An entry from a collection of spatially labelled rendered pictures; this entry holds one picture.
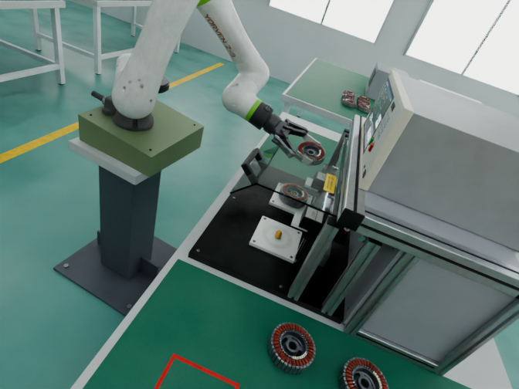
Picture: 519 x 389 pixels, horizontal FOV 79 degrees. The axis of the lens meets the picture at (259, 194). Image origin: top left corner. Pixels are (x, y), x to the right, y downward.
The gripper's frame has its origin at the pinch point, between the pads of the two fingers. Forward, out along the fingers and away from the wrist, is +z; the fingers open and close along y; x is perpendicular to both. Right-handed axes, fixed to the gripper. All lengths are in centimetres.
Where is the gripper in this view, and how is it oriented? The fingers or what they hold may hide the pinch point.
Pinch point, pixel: (310, 152)
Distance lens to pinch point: 123.8
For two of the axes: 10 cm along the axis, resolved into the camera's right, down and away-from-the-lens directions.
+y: 3.9, -6.6, 6.4
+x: -4.3, 4.9, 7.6
